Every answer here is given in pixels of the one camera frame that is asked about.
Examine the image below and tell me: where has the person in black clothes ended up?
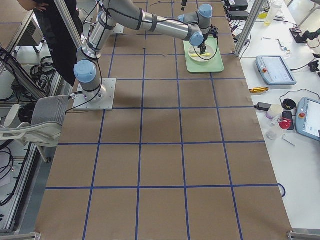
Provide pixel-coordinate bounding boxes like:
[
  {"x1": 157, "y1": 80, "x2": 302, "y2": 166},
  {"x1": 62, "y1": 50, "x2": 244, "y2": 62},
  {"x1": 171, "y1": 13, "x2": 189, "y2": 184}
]
[{"x1": 18, "y1": 0, "x2": 78, "y2": 86}]

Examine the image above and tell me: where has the black device box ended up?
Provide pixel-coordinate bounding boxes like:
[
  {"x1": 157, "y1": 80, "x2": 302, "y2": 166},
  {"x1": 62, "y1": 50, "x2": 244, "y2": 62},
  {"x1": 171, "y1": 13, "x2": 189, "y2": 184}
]
[{"x1": 223, "y1": 0, "x2": 249, "y2": 21}]

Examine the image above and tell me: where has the black power adapter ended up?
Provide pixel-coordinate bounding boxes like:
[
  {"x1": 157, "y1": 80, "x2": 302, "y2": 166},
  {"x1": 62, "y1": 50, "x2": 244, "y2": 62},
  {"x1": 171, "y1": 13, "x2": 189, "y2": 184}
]
[{"x1": 254, "y1": 102, "x2": 271, "y2": 112}]

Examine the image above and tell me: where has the black round dish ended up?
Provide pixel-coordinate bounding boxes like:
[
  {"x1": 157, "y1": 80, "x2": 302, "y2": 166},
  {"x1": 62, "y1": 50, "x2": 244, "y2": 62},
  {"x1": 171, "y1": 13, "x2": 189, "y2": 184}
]
[{"x1": 281, "y1": 98, "x2": 297, "y2": 111}]

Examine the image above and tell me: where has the lower teach pendant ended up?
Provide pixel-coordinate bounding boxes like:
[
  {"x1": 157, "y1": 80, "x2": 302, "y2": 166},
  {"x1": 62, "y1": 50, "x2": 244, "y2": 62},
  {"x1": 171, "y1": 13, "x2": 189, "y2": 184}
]
[{"x1": 295, "y1": 97, "x2": 320, "y2": 141}]

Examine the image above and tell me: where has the black camera cable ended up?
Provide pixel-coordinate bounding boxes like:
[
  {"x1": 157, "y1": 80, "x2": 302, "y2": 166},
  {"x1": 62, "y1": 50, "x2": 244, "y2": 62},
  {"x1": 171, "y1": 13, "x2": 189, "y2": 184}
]
[{"x1": 192, "y1": 33, "x2": 220, "y2": 62}]

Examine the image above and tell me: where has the white lavender cup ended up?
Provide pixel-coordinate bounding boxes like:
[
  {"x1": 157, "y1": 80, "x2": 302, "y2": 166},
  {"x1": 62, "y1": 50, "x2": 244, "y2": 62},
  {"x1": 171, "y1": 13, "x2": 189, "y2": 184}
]
[{"x1": 265, "y1": 104, "x2": 283, "y2": 120}]

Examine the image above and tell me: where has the white round plate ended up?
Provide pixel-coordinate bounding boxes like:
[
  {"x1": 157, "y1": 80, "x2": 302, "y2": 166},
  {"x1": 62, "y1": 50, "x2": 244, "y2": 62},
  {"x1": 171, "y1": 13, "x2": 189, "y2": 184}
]
[{"x1": 187, "y1": 37, "x2": 217, "y2": 63}]

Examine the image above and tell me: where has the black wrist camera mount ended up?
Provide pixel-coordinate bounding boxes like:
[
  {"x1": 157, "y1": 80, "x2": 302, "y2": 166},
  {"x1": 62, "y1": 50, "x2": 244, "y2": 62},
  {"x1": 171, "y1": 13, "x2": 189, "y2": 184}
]
[{"x1": 209, "y1": 24, "x2": 219, "y2": 39}]

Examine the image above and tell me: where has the translucent plastic bottle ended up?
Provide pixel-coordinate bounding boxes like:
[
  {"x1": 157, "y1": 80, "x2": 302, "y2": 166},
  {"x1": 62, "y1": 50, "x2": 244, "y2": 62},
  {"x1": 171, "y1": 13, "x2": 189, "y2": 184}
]
[{"x1": 264, "y1": 0, "x2": 284, "y2": 26}]

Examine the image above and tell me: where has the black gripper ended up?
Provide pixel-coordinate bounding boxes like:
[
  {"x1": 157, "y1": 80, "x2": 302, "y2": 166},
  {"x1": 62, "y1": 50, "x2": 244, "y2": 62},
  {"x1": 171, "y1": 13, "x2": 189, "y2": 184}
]
[{"x1": 181, "y1": 0, "x2": 207, "y2": 54}]

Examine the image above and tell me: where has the aluminium frame post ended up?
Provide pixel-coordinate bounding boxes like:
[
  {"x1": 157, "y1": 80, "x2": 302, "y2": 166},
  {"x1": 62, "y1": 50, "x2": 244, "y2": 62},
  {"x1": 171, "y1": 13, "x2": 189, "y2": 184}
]
[{"x1": 234, "y1": 0, "x2": 265, "y2": 60}]

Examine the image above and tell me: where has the red round object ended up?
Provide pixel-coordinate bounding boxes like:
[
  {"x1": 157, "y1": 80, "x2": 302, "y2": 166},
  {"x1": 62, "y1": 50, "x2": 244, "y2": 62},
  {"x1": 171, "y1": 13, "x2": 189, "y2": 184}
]
[{"x1": 277, "y1": 117, "x2": 292, "y2": 130}]

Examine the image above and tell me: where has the grey office chair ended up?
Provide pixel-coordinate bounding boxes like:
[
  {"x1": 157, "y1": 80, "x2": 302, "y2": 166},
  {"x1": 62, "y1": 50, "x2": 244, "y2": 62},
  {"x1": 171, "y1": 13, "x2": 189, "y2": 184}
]
[{"x1": 0, "y1": 95, "x2": 70, "y2": 163}]

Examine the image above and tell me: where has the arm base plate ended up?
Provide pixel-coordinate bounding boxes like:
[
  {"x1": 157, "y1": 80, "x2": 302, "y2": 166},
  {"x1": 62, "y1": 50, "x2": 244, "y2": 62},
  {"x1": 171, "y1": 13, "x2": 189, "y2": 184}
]
[
  {"x1": 73, "y1": 78, "x2": 117, "y2": 111},
  {"x1": 111, "y1": 23, "x2": 125, "y2": 35}
]

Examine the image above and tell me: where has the gold metal cylinder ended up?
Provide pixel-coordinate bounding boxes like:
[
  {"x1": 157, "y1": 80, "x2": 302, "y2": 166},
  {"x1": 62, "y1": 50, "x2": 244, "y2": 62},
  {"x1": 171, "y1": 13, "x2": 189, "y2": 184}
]
[{"x1": 249, "y1": 87, "x2": 269, "y2": 94}]

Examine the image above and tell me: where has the teach pendant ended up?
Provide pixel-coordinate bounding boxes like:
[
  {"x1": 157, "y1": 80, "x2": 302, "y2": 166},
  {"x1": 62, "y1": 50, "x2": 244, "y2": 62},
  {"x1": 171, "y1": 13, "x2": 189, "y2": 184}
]
[
  {"x1": 295, "y1": 97, "x2": 320, "y2": 141},
  {"x1": 255, "y1": 55, "x2": 297, "y2": 86}
]

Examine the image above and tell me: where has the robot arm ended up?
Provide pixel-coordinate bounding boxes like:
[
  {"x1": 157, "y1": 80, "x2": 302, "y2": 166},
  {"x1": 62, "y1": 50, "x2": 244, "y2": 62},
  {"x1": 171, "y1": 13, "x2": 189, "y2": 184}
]
[{"x1": 73, "y1": 0, "x2": 213, "y2": 102}]

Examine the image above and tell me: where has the silver allen key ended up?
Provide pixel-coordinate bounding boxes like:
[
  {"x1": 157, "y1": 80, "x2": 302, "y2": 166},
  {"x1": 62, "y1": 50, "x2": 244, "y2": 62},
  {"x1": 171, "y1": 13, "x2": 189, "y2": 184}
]
[{"x1": 281, "y1": 134, "x2": 296, "y2": 147}]

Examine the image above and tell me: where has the yellow plastic fork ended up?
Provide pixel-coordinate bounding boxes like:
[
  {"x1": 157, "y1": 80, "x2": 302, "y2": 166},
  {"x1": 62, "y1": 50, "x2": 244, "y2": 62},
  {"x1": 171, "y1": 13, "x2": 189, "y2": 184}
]
[{"x1": 190, "y1": 52, "x2": 212, "y2": 58}]

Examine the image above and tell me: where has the light green tray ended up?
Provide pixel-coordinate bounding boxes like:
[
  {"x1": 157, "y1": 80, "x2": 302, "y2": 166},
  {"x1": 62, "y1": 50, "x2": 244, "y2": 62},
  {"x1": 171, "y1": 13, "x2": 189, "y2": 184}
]
[{"x1": 183, "y1": 36, "x2": 224, "y2": 73}]

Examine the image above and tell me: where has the black smartphone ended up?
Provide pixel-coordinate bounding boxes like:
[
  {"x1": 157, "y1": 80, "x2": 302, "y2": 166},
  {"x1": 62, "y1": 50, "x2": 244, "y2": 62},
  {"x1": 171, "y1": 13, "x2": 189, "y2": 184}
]
[{"x1": 282, "y1": 111, "x2": 295, "y2": 131}]

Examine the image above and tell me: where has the upper teach pendant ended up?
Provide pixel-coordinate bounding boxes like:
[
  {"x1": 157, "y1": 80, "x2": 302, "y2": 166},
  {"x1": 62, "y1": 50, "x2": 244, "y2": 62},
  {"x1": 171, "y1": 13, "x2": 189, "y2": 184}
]
[{"x1": 255, "y1": 55, "x2": 297, "y2": 86}]

